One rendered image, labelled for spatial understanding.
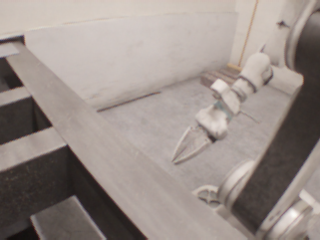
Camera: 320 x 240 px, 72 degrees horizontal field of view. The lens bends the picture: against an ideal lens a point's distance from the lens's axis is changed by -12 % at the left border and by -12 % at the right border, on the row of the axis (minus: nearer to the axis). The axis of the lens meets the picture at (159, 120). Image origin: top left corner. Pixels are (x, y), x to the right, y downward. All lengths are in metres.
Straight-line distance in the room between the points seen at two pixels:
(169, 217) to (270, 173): 0.26
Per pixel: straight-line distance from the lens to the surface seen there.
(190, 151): 0.67
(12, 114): 0.94
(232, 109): 0.67
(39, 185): 0.70
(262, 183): 0.61
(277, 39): 0.77
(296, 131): 0.57
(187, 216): 0.49
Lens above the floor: 1.06
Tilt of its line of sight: 33 degrees down
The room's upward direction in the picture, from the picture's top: 5 degrees clockwise
